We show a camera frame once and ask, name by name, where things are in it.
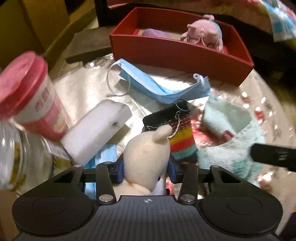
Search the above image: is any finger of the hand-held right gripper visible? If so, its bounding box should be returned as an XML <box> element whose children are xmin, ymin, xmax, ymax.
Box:
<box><xmin>251</xmin><ymin>143</ymin><xmax>296</xmax><ymax>172</ymax></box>

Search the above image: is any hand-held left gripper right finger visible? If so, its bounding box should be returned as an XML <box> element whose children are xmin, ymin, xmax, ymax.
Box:
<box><xmin>168</xmin><ymin>159</ymin><xmax>241</xmax><ymax>205</ymax></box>

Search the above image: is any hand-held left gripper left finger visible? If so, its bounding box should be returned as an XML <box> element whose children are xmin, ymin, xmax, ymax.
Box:
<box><xmin>53</xmin><ymin>159</ymin><xmax>125</xmax><ymax>205</ymax></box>

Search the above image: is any blue face mask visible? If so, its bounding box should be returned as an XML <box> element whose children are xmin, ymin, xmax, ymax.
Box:
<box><xmin>83</xmin><ymin>144</ymin><xmax>121</xmax><ymax>200</ymax></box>
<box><xmin>106</xmin><ymin>58</ymin><xmax>211</xmax><ymax>104</ymax></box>

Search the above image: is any cream plush toy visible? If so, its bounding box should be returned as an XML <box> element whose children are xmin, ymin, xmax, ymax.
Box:
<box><xmin>113</xmin><ymin>125</ymin><xmax>173</xmax><ymax>200</ymax></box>

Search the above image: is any striped knitted pouch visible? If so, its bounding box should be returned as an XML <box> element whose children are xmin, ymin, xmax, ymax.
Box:
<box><xmin>142</xmin><ymin>99</ymin><xmax>199</xmax><ymax>163</ymax></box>

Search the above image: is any white sponge block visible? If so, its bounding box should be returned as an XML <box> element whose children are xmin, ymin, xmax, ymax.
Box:
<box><xmin>60</xmin><ymin>100</ymin><xmax>133</xmax><ymax>164</ymax></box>

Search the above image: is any mint green towel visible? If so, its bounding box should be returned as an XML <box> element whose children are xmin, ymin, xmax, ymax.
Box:
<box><xmin>196</xmin><ymin>95</ymin><xmax>267</xmax><ymax>184</ymax></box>

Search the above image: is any red cardboard box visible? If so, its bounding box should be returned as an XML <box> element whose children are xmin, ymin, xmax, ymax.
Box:
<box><xmin>109</xmin><ymin>7</ymin><xmax>255</xmax><ymax>87</ymax></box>

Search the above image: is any floral silver tablecloth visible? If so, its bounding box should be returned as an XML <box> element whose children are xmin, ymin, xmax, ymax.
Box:
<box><xmin>45</xmin><ymin>53</ymin><xmax>296</xmax><ymax>233</ymax></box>

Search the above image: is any glass jar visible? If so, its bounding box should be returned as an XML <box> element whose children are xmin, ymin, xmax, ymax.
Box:
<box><xmin>0</xmin><ymin>120</ymin><xmax>73</xmax><ymax>191</ymax></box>

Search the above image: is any pink lidded paper cup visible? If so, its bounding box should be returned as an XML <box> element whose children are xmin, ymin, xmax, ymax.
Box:
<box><xmin>0</xmin><ymin>51</ymin><xmax>70</xmax><ymax>141</ymax></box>

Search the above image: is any dark flat board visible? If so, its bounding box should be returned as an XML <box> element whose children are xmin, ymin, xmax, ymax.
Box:
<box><xmin>65</xmin><ymin>29</ymin><xmax>114</xmax><ymax>64</ymax></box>

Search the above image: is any blue white plastic bag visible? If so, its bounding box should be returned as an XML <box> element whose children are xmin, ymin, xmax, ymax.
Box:
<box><xmin>259</xmin><ymin>0</ymin><xmax>296</xmax><ymax>42</ymax></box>

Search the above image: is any purple plush toy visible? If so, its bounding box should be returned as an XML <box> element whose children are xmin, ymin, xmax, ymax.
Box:
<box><xmin>142</xmin><ymin>28</ymin><xmax>174</xmax><ymax>39</ymax></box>

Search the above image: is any pink plush toy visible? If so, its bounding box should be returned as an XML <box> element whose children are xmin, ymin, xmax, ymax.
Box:
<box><xmin>180</xmin><ymin>14</ymin><xmax>224</xmax><ymax>52</ymax></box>

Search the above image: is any wooden chair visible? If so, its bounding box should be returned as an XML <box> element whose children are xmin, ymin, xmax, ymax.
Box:
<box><xmin>0</xmin><ymin>0</ymin><xmax>99</xmax><ymax>68</ymax></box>

